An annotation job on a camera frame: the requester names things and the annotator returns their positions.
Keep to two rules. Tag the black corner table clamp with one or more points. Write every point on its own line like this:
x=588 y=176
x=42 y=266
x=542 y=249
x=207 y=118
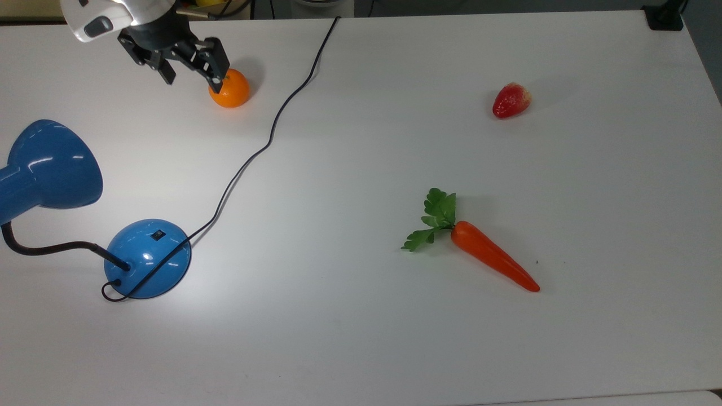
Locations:
x=664 y=18

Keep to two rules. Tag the orange mandarin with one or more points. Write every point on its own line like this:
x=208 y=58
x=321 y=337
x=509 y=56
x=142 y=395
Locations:
x=234 y=93

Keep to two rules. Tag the blue desk lamp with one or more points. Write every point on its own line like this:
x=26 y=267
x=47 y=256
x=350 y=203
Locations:
x=148 y=259

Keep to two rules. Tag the orange toy carrot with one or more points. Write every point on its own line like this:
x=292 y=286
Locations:
x=491 y=256

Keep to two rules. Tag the bitten red apple piece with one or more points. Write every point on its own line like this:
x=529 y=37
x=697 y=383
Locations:
x=510 y=101

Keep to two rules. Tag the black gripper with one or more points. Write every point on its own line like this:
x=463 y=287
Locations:
x=163 y=38

